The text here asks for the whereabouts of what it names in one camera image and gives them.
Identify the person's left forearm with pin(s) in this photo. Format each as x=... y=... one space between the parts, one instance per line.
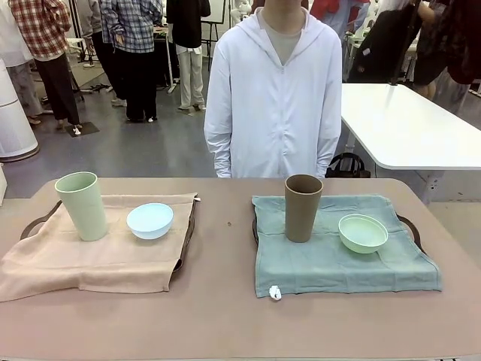
x=327 y=154

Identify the person's right forearm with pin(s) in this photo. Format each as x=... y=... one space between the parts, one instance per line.
x=221 y=154

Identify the person in red plaid shirt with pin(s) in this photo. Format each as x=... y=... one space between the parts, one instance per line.
x=45 y=34

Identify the person in red jacket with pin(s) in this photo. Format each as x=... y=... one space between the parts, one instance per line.
x=330 y=7

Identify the black stand pole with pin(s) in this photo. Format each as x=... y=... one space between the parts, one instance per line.
x=404 y=49

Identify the black bag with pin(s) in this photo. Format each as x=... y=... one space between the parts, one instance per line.
x=347 y=165

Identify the white cabinet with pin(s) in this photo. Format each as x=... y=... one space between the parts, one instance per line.
x=2 y=186

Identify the beige cloth mat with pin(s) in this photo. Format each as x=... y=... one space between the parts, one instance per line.
x=94 y=263

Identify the person in blue plaid shirt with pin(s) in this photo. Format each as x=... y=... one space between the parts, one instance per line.
x=131 y=30

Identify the dark brown tray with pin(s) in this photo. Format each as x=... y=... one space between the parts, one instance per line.
x=416 y=233
x=178 y=266

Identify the black floor plate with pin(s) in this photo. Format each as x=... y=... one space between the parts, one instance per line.
x=83 y=128

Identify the person in grey top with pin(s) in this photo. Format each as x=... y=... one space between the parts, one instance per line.
x=103 y=56

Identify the white side table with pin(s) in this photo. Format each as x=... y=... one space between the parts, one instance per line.
x=409 y=124

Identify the person in white trousers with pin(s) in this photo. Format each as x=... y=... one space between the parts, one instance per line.
x=189 y=26

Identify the person in dark red top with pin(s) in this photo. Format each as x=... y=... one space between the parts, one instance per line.
x=464 y=41

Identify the person in white hoodie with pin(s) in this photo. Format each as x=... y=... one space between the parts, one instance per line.
x=278 y=94

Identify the tall light green cup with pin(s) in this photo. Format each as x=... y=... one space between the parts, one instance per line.
x=84 y=210

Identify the light blue bowl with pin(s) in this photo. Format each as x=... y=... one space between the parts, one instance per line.
x=150 y=222

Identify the blue-grey cloth mat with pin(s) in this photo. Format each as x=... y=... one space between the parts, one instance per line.
x=338 y=270

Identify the tall brown cup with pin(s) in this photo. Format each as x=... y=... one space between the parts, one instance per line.
x=302 y=214

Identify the person in black clothes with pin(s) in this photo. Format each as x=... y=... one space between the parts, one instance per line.
x=387 y=37

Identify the mint green bowl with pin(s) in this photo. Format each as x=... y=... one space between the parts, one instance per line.
x=362 y=237

